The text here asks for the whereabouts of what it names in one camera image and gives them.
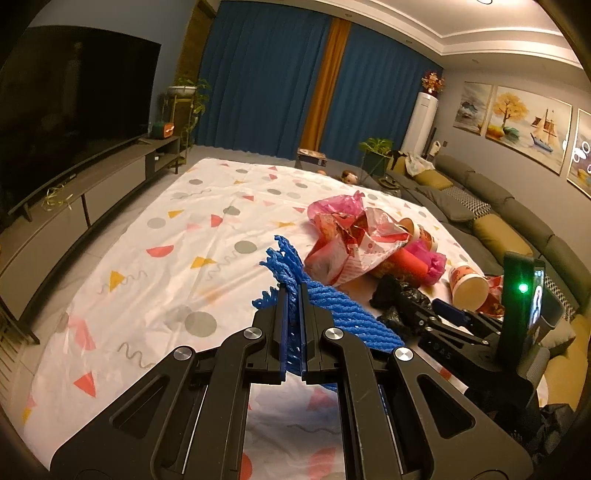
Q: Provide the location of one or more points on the blue curtain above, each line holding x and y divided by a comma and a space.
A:
263, 78
383, 92

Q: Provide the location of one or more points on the orange curtain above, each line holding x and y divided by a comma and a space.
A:
325, 87

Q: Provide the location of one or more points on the framed sailboat painting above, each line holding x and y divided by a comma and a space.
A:
526, 129

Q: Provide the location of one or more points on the small framed painting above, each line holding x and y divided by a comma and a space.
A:
472, 108

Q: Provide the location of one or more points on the flat grey cushion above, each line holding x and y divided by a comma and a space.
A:
450, 205

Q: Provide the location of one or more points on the snack box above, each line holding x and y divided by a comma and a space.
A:
311, 157

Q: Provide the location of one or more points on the white standing air conditioner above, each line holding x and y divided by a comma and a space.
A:
419, 122

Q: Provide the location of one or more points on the red printed paper cup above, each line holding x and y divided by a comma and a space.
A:
420, 233
468, 288

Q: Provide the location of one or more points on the printed white tablecloth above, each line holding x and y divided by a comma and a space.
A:
184, 240

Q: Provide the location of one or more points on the gold ribbon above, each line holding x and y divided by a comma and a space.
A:
56, 197

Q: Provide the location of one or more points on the pink plastic bag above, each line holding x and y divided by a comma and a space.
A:
334, 205

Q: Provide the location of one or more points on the small yellow cushion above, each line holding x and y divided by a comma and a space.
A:
434, 179

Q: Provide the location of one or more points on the white bag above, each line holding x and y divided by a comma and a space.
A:
418, 162

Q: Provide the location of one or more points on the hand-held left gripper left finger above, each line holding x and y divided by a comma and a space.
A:
283, 350

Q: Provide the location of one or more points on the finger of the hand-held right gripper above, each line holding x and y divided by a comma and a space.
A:
452, 311
443, 334

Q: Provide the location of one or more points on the magenta plastic wrapper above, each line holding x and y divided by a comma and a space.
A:
431, 263

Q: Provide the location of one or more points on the black plastic bag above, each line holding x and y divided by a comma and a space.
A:
388, 295

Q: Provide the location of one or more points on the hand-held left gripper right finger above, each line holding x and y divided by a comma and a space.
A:
303, 350

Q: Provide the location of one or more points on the grey television cabinet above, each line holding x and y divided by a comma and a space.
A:
106, 184

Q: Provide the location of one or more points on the patterned cushion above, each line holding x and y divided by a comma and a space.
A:
561, 290
475, 201

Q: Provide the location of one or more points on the orange flower arrangement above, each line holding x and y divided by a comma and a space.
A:
433, 83

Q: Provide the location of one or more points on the blue foam net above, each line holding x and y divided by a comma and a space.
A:
332, 304

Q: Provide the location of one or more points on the black television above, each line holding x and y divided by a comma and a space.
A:
69, 115

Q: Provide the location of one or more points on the trailing plant on gold stand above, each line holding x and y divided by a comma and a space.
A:
184, 90

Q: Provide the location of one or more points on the potted plant in green pot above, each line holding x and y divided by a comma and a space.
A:
376, 154

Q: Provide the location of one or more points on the small red wrapper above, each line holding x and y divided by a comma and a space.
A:
496, 295

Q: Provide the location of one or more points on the red cylinder cup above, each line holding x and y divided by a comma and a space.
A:
406, 267

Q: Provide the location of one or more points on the red printed wrapper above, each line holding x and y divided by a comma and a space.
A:
351, 251

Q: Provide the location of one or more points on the large yellow cushion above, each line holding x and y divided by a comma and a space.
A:
565, 369

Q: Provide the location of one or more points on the grey sofa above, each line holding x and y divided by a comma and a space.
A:
517, 217

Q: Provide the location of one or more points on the framed painting with white shapes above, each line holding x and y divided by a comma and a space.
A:
581, 154

